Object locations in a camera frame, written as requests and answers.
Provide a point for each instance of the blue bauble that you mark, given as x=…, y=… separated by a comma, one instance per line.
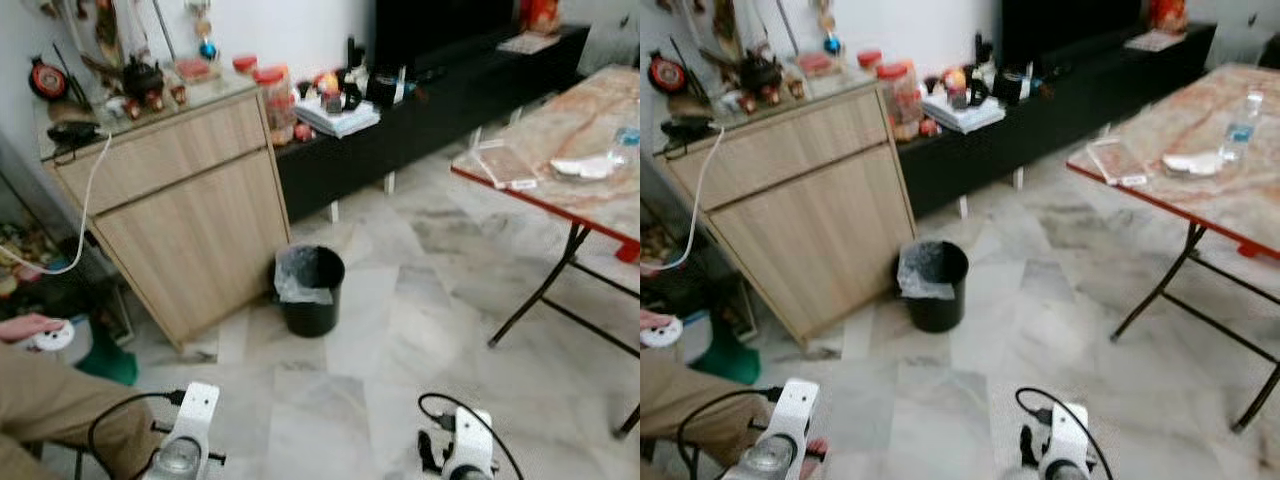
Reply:
x=207, y=50
x=832, y=45

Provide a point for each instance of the orange yellow figurine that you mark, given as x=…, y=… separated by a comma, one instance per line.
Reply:
x=954, y=86
x=327, y=90

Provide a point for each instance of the black television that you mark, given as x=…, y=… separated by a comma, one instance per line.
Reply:
x=1065, y=28
x=440, y=30

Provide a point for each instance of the light wooden cabinet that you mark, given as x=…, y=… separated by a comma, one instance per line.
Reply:
x=810, y=215
x=190, y=220

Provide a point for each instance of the black rubbish bin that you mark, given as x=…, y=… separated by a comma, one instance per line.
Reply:
x=315, y=312
x=940, y=308

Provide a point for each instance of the dark cluttered shelf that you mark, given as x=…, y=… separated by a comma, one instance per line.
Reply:
x=40, y=270
x=690, y=285

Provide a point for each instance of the small red lid jar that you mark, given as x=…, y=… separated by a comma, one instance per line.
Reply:
x=245, y=64
x=870, y=59

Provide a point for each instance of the white stack of papers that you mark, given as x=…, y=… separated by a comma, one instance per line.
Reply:
x=340, y=121
x=962, y=116

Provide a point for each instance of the dark incense burner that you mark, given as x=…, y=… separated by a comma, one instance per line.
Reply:
x=142, y=80
x=760, y=74

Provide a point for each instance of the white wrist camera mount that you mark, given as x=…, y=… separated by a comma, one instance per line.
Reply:
x=790, y=415
x=470, y=445
x=1066, y=440
x=192, y=420

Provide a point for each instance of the black telephone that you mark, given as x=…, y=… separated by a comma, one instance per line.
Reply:
x=688, y=129
x=72, y=134

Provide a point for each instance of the black box with white label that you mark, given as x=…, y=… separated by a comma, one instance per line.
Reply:
x=1012, y=85
x=385, y=88

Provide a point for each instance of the clear flat plastic box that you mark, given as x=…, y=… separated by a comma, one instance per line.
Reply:
x=507, y=166
x=1118, y=162

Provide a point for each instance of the orange red ornament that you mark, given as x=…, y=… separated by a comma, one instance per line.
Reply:
x=540, y=15
x=1167, y=13

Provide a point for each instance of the clear plastic bin liner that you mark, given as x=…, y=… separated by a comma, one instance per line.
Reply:
x=918, y=276
x=296, y=280

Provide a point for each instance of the clear plastic water bottle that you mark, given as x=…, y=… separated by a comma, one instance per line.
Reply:
x=1240, y=130
x=627, y=146

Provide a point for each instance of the pale flat book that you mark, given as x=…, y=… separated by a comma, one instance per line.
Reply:
x=528, y=43
x=1154, y=40

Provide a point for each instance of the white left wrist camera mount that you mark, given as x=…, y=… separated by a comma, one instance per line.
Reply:
x=192, y=420
x=790, y=415

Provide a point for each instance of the pink flat box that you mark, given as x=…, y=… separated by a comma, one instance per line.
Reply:
x=816, y=63
x=194, y=68

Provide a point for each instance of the green plastic object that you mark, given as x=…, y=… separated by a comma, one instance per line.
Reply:
x=730, y=360
x=110, y=362

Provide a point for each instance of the person's hand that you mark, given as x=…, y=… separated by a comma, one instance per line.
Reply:
x=28, y=327
x=655, y=320

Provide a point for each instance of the person's leg khaki trousers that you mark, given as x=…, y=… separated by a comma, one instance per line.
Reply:
x=55, y=405
x=690, y=400

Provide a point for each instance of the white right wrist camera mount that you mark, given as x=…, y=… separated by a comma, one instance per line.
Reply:
x=1066, y=440
x=470, y=445

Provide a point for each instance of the large red lid snack jar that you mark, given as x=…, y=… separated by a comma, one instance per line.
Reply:
x=276, y=105
x=900, y=100

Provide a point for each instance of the black mug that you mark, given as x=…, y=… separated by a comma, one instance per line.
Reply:
x=350, y=96
x=977, y=92

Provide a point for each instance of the marble top folding table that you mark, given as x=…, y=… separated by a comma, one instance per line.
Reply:
x=1190, y=120
x=585, y=125

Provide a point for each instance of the long black tv bench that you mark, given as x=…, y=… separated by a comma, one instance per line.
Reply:
x=450, y=110
x=1080, y=100

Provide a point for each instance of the red black round ornament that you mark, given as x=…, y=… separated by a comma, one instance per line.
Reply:
x=667, y=74
x=47, y=79

